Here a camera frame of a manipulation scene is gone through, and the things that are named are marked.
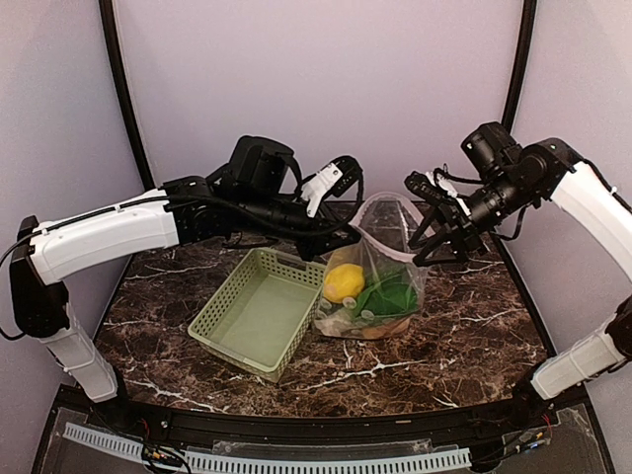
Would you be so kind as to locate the green white bok choy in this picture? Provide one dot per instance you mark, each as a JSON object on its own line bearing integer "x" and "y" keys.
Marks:
{"x": 389, "y": 298}

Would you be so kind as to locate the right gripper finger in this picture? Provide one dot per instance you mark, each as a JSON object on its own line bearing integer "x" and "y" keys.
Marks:
{"x": 430, "y": 233}
{"x": 435, "y": 252}

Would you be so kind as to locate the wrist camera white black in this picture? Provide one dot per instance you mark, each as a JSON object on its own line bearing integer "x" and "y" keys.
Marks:
{"x": 335, "y": 179}
{"x": 431, "y": 187}

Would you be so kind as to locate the yellow lemon top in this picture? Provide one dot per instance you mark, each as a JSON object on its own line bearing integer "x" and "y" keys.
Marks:
{"x": 343, "y": 281}

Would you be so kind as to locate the clear acrylic plate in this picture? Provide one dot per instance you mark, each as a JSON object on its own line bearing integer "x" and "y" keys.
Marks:
{"x": 572, "y": 448}
{"x": 57, "y": 454}

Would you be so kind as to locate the clear zip top bag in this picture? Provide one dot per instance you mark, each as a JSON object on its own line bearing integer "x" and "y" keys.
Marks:
{"x": 385, "y": 222}

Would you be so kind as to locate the right clear acrylic plate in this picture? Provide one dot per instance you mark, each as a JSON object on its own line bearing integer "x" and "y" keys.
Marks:
{"x": 572, "y": 448}

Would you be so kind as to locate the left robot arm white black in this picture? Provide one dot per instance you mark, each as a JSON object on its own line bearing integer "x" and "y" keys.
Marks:
{"x": 260, "y": 190}

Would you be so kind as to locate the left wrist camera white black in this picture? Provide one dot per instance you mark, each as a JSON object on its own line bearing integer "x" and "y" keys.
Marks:
{"x": 335, "y": 179}

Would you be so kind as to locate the white slotted cable duct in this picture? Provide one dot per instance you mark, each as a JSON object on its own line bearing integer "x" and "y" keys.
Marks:
{"x": 241, "y": 457}

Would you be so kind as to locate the left clear acrylic plate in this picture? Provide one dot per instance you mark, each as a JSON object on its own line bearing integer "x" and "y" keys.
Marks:
{"x": 57, "y": 454}

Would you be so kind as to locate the right black frame post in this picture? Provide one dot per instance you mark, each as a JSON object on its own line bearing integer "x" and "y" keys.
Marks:
{"x": 522, "y": 50}

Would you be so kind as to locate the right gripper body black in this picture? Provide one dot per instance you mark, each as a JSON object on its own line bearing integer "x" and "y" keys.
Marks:
{"x": 464, "y": 226}

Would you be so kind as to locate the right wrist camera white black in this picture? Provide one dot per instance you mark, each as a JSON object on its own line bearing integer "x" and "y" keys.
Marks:
{"x": 431, "y": 187}

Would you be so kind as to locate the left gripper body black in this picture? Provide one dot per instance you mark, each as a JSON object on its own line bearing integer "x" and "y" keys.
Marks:
{"x": 309, "y": 245}

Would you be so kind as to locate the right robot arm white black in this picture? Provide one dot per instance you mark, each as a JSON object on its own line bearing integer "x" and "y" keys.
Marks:
{"x": 512, "y": 179}

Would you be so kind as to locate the black curved front rail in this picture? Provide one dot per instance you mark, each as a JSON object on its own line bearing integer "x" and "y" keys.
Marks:
{"x": 471, "y": 425}

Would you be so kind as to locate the beige plastic basket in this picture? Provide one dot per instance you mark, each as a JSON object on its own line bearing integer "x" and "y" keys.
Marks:
{"x": 258, "y": 317}

